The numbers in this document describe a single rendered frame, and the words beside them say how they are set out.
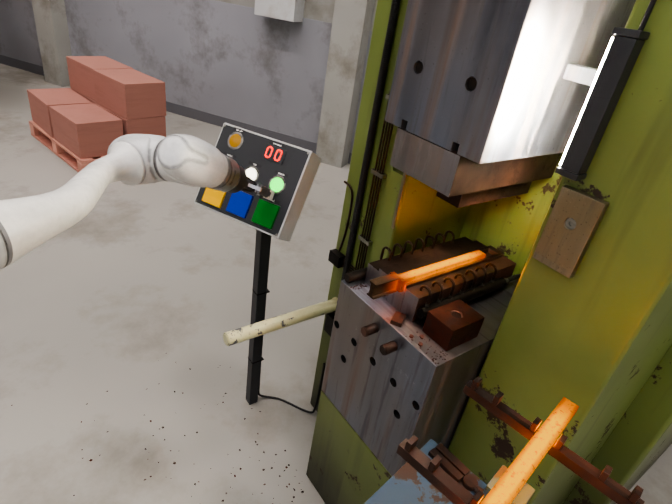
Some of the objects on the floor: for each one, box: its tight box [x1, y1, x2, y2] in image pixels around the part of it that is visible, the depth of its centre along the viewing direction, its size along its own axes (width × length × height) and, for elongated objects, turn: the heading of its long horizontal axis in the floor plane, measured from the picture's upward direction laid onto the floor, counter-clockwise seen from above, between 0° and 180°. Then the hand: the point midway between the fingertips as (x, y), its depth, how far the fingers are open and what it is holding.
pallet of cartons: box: [27, 56, 166, 173], centre depth 408 cm, size 85×120×71 cm
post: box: [246, 230, 271, 405], centre depth 176 cm, size 4×4×108 cm
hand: (266, 193), depth 135 cm, fingers closed
